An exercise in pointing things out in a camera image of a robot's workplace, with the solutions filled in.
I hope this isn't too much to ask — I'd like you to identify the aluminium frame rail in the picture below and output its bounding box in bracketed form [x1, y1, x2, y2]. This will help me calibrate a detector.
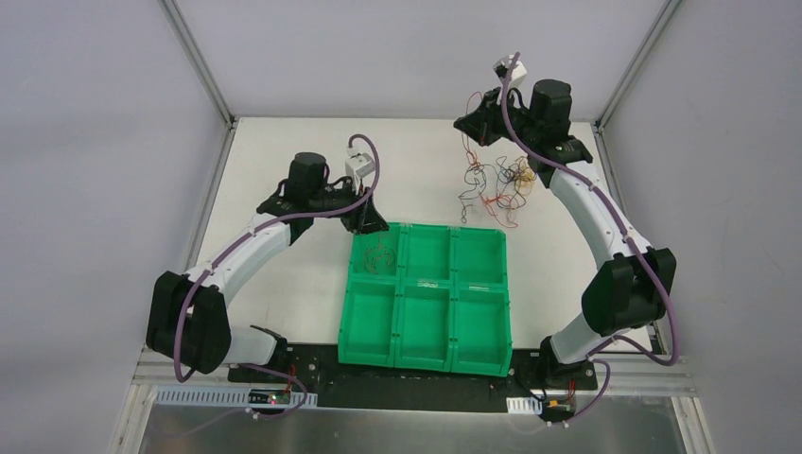
[132, 343, 697, 397]

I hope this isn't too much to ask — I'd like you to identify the red wire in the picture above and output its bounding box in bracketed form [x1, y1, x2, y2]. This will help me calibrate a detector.
[364, 233, 396, 277]

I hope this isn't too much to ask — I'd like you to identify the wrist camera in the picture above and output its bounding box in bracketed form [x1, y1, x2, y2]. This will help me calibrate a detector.
[345, 147, 375, 192]
[493, 55, 528, 89]

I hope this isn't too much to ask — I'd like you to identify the left white cable duct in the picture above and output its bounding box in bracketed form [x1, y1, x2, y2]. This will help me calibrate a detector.
[153, 386, 318, 410]

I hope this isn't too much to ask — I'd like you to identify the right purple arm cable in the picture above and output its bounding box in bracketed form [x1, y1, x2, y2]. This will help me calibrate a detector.
[499, 52, 681, 429]

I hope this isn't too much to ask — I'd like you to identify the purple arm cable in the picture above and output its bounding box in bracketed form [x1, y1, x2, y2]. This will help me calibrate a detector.
[173, 132, 382, 422]
[499, 52, 681, 429]

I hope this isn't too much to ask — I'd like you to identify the white cable duct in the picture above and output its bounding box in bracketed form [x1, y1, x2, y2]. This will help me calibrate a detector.
[506, 396, 543, 415]
[153, 386, 318, 410]

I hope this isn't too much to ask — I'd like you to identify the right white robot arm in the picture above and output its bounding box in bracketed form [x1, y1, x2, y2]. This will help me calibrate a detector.
[454, 79, 679, 388]

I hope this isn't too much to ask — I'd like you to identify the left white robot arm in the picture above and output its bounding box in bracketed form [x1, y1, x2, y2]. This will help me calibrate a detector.
[146, 150, 389, 383]

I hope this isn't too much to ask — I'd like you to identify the colourful wire bundle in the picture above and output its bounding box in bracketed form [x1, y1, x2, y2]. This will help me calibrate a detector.
[456, 140, 539, 230]

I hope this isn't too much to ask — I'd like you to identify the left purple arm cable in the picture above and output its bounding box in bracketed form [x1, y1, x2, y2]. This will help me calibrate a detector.
[173, 132, 382, 422]

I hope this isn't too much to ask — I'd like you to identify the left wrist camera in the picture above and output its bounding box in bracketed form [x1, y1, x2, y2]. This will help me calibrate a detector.
[345, 147, 375, 192]

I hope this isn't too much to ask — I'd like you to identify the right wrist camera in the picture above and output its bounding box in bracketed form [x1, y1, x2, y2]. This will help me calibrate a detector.
[493, 55, 528, 89]

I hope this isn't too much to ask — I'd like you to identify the green six-compartment tray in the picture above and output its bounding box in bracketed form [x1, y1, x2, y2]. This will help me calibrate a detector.
[337, 222, 514, 376]

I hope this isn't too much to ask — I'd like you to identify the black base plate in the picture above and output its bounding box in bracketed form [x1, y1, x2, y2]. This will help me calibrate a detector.
[265, 343, 598, 413]

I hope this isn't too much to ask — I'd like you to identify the right white cable duct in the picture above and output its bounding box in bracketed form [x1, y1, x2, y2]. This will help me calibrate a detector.
[506, 396, 543, 415]

